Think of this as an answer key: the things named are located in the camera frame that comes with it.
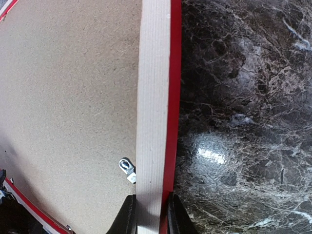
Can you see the brown cardboard backing board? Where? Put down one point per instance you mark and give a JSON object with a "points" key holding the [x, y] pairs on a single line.
{"points": [[68, 96]]}

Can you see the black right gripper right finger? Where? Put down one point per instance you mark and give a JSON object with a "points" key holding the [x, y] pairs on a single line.
{"points": [[178, 220]]}

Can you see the red wooden picture frame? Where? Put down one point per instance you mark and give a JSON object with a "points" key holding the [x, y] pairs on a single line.
{"points": [[152, 99]]}

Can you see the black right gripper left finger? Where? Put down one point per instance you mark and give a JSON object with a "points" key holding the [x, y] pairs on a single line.
{"points": [[126, 220]]}

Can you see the silver metal turn clip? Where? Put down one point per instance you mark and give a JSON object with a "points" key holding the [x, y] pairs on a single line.
{"points": [[129, 169]]}

